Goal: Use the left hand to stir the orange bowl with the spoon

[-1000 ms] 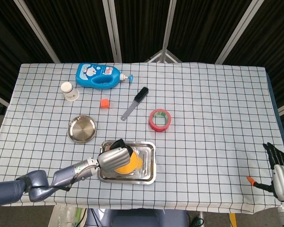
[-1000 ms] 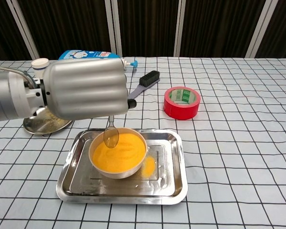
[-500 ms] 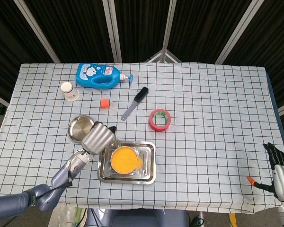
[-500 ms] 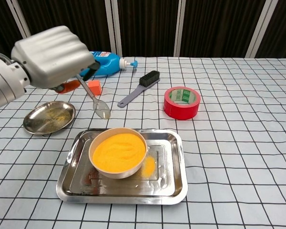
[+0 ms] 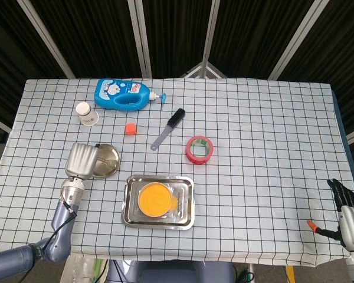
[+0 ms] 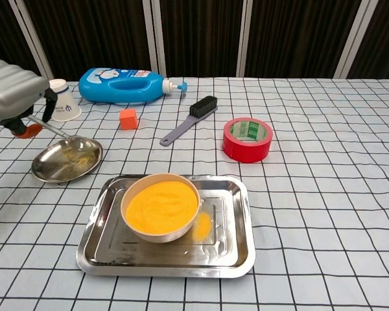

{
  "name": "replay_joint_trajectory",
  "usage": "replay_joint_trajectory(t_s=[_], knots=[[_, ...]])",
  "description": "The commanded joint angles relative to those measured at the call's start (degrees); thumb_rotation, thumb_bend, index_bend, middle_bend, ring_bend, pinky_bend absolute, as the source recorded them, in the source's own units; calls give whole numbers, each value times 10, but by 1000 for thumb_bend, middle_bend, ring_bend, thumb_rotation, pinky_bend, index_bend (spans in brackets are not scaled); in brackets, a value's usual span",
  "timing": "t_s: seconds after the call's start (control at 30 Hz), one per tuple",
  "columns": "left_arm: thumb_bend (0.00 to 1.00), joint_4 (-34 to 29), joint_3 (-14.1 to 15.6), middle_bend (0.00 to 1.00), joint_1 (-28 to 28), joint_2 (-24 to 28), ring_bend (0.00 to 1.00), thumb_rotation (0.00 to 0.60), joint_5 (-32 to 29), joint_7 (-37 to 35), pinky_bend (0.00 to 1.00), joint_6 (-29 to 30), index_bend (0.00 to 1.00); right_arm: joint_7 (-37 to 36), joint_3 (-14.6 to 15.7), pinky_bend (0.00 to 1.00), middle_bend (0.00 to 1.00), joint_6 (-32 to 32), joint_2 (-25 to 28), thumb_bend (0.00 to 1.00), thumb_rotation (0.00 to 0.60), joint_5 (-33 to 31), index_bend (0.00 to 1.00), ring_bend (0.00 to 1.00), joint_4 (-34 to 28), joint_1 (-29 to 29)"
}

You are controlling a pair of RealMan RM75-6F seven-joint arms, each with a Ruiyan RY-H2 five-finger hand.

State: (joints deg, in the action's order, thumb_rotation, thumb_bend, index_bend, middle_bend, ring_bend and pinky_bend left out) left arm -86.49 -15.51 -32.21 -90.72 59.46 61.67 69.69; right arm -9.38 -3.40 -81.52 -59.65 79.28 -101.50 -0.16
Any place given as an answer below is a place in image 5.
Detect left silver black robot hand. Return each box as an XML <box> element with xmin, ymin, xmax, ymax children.
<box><xmin>64</xmin><ymin>142</ymin><xmax>103</xmax><ymax>180</ymax></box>

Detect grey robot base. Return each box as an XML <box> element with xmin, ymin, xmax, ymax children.
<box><xmin>106</xmin><ymin>260</ymin><xmax>235</xmax><ymax>283</ymax></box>

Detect bowl of yellow powder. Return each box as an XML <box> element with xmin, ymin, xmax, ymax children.
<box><xmin>137</xmin><ymin>182</ymin><xmax>173</xmax><ymax>218</ymax></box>

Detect white grid-patterned tablecloth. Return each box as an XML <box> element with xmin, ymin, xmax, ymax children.
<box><xmin>0</xmin><ymin>77</ymin><xmax>354</xmax><ymax>268</ymax></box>

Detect rectangular steel tray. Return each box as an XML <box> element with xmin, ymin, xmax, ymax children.
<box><xmin>120</xmin><ymin>175</ymin><xmax>195</xmax><ymax>231</ymax></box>

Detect round steel plate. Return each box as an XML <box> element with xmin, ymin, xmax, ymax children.
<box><xmin>91</xmin><ymin>143</ymin><xmax>121</xmax><ymax>179</ymax></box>

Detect white paper cup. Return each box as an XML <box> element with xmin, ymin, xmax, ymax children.
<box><xmin>75</xmin><ymin>101</ymin><xmax>100</xmax><ymax>127</ymax></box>

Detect blue detergent pump bottle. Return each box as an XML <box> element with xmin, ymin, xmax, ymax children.
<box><xmin>94</xmin><ymin>78</ymin><xmax>168</xmax><ymax>112</ymax></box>

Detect grey brush black bristles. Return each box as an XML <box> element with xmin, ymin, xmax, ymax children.
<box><xmin>150</xmin><ymin>108</ymin><xmax>186</xmax><ymax>152</ymax></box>

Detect clear plastic bag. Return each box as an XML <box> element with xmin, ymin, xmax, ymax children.
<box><xmin>61</xmin><ymin>255</ymin><xmax>107</xmax><ymax>283</ymax></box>

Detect red tape roll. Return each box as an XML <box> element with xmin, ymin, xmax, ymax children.
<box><xmin>185</xmin><ymin>135</ymin><xmax>215</xmax><ymax>165</ymax></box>

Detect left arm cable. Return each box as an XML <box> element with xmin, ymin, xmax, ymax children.
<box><xmin>45</xmin><ymin>200</ymin><xmax>78</xmax><ymax>251</ymax></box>

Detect black folding screen white frame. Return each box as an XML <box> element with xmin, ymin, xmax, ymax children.
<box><xmin>0</xmin><ymin>0</ymin><xmax>354</xmax><ymax>145</ymax></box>

